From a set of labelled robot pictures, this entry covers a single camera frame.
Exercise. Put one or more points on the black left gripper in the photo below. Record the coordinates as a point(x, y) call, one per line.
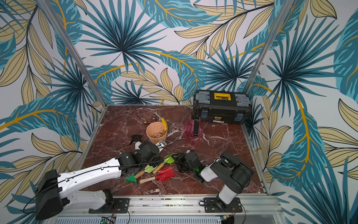
point(153, 163)

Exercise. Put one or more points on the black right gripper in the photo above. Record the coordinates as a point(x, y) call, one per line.
point(183, 159)

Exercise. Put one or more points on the green toy trowel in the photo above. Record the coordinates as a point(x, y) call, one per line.
point(168, 159)

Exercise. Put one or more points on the red toy shovel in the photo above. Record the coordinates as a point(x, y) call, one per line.
point(163, 175)

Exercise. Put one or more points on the terracotta plastic flower pot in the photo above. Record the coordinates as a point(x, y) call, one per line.
point(156, 132)

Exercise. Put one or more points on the green toy rake wooden handle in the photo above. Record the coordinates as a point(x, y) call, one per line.
point(134, 177)

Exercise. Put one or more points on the pink pressure spray bottle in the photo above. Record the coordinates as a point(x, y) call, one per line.
point(189, 129)

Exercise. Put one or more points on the yellow toy shovel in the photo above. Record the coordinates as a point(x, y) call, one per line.
point(165, 124)

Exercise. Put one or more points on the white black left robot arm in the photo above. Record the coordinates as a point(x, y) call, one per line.
point(58, 192)

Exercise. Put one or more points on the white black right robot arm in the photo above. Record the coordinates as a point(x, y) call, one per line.
point(235, 174)

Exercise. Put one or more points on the white trigger spray bottle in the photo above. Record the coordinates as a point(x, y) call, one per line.
point(136, 140)

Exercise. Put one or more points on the black deli toolbox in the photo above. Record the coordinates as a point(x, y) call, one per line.
point(221, 107)

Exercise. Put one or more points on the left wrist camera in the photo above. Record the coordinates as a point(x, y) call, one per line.
point(161, 145)

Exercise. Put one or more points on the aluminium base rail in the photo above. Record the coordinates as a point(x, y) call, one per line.
point(183, 209)

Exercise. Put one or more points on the aluminium corner post right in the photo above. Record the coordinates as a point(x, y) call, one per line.
point(286, 5)

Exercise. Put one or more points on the aluminium corner post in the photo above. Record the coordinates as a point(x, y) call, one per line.
point(286, 5)
point(55, 21)

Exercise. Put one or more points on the aluminium corner post left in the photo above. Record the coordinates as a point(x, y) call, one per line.
point(55, 21)

